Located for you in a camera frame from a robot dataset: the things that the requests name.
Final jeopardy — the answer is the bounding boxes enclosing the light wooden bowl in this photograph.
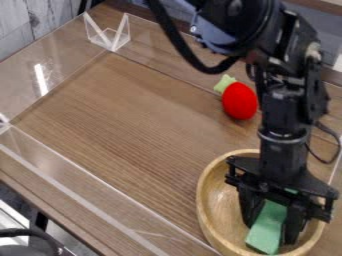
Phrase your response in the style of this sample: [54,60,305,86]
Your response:
[194,148,327,256]

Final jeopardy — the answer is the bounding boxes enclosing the clear acrylic corner bracket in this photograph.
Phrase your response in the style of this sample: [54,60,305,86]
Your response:
[82,13,130,52]

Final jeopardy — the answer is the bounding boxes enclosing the black cable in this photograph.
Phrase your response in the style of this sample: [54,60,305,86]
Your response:
[146,0,244,75]

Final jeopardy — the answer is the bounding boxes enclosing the black table leg clamp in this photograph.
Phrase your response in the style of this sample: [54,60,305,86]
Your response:
[26,206,77,256]

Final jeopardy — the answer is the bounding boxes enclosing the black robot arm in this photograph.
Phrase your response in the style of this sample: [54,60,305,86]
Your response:
[188,0,339,244]

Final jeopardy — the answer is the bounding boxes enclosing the green rectangular block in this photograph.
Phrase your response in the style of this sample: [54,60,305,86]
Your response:
[244,196,288,255]

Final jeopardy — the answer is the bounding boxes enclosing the clear acrylic tray wall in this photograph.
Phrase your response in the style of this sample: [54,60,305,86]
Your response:
[0,114,218,256]

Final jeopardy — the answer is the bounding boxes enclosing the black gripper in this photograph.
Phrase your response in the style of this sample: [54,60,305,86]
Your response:
[224,130,339,244]

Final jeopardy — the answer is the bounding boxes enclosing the red plush strawberry toy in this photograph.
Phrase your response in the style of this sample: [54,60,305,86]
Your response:
[213,74,257,120]

